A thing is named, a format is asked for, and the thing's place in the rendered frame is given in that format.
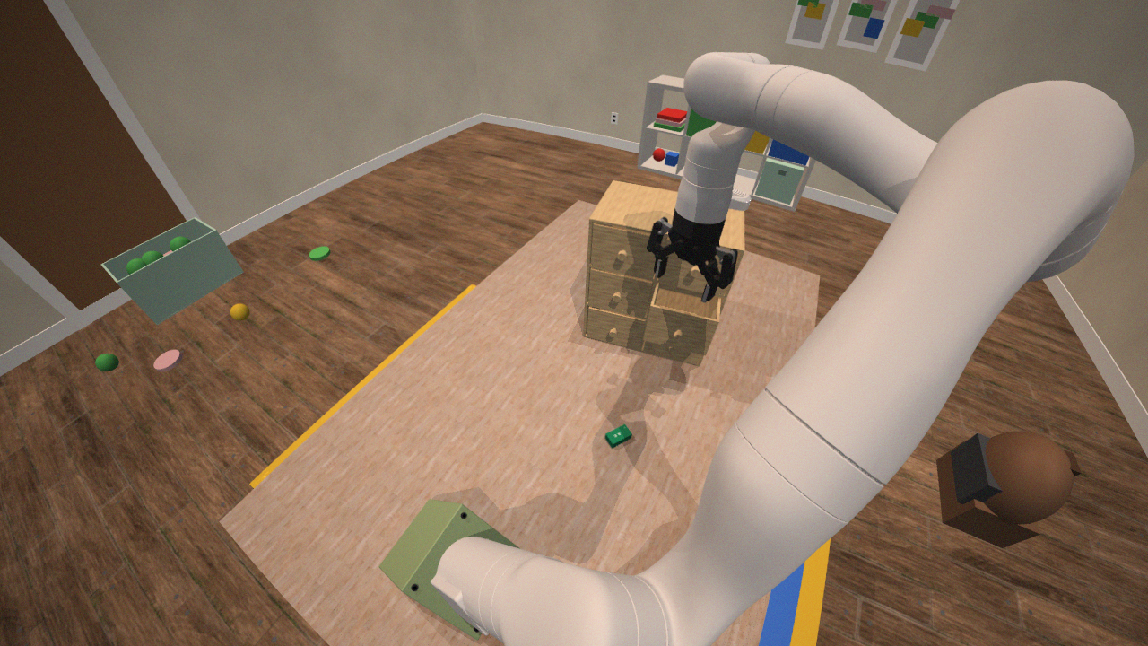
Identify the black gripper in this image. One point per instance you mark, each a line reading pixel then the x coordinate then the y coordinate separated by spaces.
pixel 703 247

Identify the green nine-volt battery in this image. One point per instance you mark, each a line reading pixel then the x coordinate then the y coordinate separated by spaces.
pixel 618 436

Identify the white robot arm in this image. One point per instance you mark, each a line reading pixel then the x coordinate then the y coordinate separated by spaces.
pixel 1037 168

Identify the light wooden chest of drawers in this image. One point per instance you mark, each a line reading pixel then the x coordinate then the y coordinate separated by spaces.
pixel 637 207

